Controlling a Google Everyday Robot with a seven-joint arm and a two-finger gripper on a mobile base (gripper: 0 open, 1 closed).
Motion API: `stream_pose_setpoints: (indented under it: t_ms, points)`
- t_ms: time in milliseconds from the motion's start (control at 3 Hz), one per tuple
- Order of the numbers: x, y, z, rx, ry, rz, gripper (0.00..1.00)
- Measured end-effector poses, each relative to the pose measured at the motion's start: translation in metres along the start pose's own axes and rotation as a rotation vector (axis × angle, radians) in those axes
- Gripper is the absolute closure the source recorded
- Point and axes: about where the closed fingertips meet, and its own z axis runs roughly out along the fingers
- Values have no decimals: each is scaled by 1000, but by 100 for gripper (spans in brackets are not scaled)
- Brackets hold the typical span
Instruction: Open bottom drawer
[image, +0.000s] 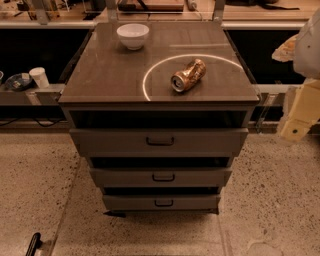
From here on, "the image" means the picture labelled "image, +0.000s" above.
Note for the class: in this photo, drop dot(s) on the grey bottom drawer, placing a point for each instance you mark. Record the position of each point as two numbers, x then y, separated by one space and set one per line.
161 202

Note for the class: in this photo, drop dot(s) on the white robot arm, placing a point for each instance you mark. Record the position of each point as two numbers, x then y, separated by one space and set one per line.
303 50

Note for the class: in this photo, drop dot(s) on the white ceramic bowl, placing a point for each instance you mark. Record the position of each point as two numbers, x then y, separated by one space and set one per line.
133 35

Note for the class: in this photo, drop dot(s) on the grey middle drawer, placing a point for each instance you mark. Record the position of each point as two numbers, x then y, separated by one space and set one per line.
160 177

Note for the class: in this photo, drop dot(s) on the black object on floor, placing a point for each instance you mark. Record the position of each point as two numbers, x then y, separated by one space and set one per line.
35 243

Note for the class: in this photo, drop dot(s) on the crushed golden soda can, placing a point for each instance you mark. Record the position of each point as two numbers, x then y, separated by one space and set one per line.
185 79

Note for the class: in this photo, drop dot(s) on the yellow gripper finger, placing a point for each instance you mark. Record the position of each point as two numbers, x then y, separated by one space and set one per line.
301 110
285 52

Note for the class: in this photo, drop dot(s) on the grey drawer cabinet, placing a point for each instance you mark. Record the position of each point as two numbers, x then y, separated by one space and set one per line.
113 87

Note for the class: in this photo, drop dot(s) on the grey top drawer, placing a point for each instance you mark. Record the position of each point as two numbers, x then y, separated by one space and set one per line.
202 142

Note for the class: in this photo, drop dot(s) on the white paper cup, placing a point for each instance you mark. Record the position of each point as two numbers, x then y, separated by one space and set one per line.
39 76

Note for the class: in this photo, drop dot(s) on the dark blue bowl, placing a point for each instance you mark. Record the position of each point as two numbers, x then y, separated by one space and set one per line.
19 82

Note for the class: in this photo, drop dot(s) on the grey drawer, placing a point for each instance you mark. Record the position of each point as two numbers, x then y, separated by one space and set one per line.
161 202
202 142
160 177

